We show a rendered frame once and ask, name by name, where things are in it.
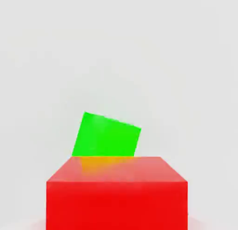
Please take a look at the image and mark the small green cube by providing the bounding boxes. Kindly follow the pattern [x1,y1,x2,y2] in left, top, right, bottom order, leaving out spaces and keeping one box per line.
[71,111,142,157]

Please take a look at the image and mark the small red cube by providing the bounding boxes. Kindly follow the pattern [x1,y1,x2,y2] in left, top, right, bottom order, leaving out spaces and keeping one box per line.
[46,156,189,230]

